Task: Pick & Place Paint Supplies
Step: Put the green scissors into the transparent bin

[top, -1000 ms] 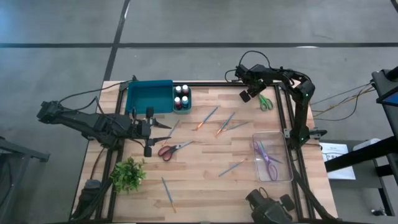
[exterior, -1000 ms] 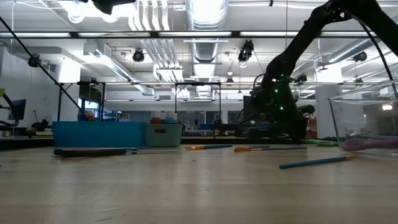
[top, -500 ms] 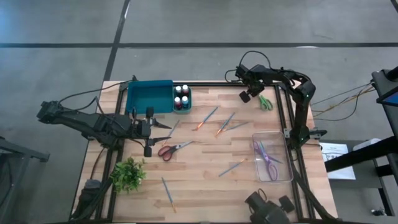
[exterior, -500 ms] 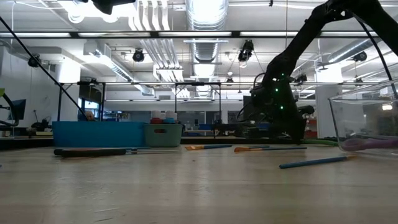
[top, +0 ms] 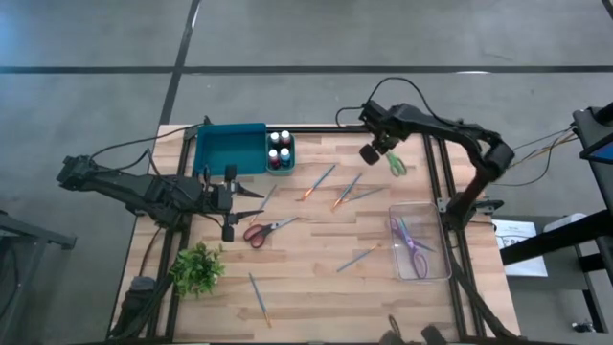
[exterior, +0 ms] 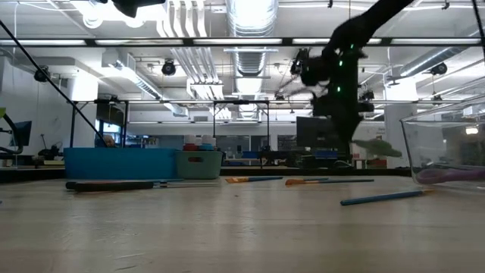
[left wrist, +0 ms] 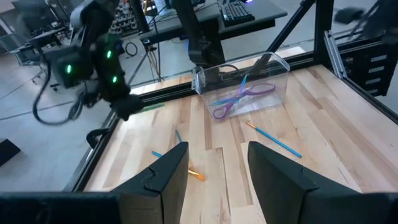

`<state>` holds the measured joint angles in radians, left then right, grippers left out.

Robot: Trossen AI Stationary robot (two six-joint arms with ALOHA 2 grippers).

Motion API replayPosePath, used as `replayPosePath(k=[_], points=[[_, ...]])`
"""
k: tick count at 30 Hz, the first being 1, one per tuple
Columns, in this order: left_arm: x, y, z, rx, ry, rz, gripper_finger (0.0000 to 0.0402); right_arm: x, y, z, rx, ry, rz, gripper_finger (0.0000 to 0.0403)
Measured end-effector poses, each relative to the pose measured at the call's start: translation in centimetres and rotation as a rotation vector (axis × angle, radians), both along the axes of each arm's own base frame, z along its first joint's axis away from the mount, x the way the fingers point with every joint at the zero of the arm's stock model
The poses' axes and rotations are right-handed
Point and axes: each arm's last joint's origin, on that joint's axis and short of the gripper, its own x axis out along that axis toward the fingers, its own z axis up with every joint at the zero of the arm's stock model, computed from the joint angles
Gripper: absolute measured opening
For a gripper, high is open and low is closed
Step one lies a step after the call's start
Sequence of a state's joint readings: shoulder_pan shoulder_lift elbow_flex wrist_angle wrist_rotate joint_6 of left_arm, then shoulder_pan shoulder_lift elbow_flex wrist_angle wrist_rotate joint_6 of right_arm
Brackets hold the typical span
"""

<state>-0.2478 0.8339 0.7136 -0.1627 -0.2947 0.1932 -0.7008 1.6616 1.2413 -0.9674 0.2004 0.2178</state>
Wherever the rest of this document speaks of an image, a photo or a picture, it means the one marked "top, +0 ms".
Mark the black side stand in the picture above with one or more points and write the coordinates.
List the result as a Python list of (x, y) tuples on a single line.
[(594, 129)]

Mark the blue paint bottle white cap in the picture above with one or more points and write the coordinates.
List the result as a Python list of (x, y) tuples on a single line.
[(285, 155)]

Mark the red paint bottle white cap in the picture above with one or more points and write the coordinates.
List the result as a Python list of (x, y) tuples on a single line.
[(273, 158)]

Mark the large blue plastic bin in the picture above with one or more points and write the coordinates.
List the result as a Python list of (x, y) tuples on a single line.
[(230, 151)]

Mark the white box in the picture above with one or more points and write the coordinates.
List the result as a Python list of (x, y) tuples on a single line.
[(562, 223)]

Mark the white paper sheet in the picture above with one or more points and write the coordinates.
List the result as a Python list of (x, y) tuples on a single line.
[(522, 266)]

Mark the small green potted plant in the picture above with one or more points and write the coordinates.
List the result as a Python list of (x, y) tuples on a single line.
[(196, 270)]

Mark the small green plastic bin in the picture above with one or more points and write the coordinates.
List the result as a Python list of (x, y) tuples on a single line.
[(280, 171)]

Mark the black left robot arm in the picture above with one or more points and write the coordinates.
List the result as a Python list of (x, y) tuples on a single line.
[(143, 191)]

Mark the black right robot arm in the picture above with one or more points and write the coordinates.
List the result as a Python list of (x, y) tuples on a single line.
[(455, 129)]

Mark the clear plastic container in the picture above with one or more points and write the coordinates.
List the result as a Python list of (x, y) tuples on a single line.
[(397, 268)]

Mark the small dark object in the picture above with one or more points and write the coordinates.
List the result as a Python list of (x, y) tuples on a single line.
[(582, 327)]

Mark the black aluminium table frame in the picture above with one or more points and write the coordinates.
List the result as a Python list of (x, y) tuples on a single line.
[(325, 129)]

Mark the black paint bottle white cap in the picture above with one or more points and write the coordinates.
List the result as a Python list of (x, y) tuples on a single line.
[(274, 139)]

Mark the grey metal table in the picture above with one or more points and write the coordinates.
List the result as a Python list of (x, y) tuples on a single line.
[(33, 235)]

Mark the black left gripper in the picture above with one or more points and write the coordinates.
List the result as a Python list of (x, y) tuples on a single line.
[(218, 199)]

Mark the blue screen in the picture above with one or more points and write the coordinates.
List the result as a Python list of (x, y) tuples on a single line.
[(604, 153)]

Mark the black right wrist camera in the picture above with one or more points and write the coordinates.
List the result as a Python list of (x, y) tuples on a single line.
[(371, 112)]

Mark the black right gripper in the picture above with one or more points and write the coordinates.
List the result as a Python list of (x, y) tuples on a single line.
[(385, 136)]

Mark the black round object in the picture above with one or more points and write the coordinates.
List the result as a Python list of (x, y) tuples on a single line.
[(433, 336)]

